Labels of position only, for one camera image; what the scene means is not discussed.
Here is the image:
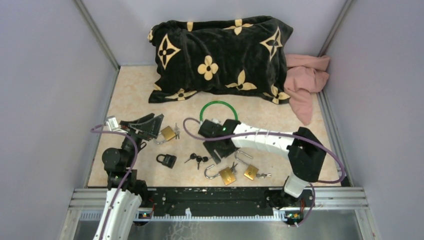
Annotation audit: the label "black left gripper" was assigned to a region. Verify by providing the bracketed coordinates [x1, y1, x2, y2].
[119, 113, 164, 167]

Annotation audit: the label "black headed keys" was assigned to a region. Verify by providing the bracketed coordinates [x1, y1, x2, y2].
[195, 155, 210, 170]

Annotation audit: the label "brass padlock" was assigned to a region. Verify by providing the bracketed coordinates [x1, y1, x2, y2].
[234, 150, 259, 181]
[203, 164, 236, 186]
[154, 126, 177, 145]

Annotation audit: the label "keys of padlock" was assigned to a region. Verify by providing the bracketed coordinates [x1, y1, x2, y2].
[256, 173, 272, 179]
[230, 162, 238, 175]

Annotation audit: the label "single black headed key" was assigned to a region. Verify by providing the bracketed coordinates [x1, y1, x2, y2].
[184, 153, 197, 164]

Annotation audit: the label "silver padlock keys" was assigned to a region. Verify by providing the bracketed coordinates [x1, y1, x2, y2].
[174, 123, 181, 140]

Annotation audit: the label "green cable lock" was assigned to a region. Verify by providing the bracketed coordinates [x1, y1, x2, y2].
[199, 100, 239, 123]

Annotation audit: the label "black u-lock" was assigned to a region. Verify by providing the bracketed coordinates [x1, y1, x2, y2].
[156, 154, 177, 169]

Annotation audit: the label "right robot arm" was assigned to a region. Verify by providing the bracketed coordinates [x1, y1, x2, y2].
[198, 119, 327, 206]

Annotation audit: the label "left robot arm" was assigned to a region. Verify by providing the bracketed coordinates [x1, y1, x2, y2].
[90, 113, 164, 240]

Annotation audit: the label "black floral plush blanket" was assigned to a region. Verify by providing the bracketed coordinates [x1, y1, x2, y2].
[147, 15, 293, 105]

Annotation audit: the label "pink cloth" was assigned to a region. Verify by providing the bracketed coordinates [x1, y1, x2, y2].
[283, 54, 331, 126]

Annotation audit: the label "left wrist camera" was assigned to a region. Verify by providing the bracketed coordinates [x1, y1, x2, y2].
[105, 115, 120, 132]

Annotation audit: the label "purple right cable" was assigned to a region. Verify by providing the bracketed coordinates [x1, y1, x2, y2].
[182, 117, 347, 185]

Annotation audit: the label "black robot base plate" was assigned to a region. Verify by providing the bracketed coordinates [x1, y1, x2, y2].
[128, 180, 314, 224]

